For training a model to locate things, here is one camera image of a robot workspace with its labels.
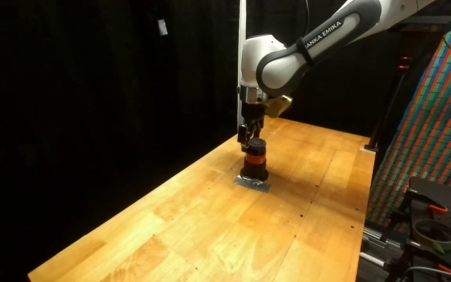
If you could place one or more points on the white vertical pole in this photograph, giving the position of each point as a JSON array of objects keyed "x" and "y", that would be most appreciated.
[{"x": 241, "y": 31}]

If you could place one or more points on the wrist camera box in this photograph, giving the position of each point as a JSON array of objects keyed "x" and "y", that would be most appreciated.
[{"x": 279, "y": 105}]

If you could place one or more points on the black tripod stand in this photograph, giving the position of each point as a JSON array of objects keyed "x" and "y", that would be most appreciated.
[{"x": 392, "y": 94}]

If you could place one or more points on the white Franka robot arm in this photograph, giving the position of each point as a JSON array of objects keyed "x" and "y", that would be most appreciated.
[{"x": 293, "y": 60}]

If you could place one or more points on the green tape roll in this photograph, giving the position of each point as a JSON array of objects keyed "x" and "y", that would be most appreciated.
[{"x": 434, "y": 235}]

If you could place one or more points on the aluminium frame rail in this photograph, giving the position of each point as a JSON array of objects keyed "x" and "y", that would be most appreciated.
[{"x": 375, "y": 251}]

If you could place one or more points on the black cylindrical can red label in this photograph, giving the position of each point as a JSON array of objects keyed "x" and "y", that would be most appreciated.
[{"x": 254, "y": 158}]

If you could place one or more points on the grey duct tape strip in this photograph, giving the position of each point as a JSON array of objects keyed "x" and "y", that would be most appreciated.
[{"x": 251, "y": 182}]

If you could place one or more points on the small white tag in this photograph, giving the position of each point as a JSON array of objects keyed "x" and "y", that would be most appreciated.
[{"x": 162, "y": 27}]

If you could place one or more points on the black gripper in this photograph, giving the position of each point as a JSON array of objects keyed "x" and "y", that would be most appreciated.
[{"x": 251, "y": 103}]

